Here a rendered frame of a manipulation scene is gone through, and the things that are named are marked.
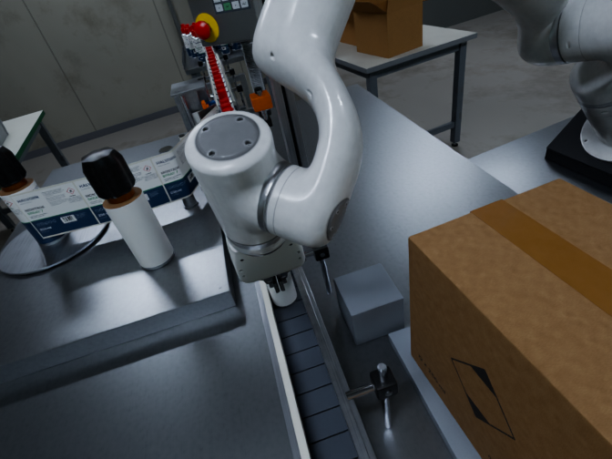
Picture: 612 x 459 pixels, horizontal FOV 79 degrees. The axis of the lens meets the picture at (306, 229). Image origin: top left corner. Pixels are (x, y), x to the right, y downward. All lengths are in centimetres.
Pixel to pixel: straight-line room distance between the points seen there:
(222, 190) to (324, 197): 10
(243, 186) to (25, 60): 498
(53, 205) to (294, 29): 94
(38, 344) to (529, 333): 90
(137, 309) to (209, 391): 26
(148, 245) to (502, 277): 75
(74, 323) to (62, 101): 448
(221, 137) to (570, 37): 69
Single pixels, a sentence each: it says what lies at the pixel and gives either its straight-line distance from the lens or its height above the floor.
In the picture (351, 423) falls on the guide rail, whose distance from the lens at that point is 53.
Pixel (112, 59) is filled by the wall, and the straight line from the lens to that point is 517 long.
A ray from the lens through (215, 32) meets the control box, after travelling 98.
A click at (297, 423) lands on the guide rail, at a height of 91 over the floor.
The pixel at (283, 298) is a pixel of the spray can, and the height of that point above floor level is 91.
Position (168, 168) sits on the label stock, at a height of 102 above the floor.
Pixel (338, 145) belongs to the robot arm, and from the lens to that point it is 35.
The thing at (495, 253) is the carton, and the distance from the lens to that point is 48.
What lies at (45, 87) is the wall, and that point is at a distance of 531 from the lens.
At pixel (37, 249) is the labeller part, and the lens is 132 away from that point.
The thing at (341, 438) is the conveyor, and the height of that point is 88.
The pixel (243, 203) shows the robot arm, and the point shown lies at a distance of 37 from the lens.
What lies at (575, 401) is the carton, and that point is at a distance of 39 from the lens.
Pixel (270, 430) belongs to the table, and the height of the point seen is 83.
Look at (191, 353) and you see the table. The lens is 83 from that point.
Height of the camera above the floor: 144
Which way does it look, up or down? 37 degrees down
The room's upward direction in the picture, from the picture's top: 13 degrees counter-clockwise
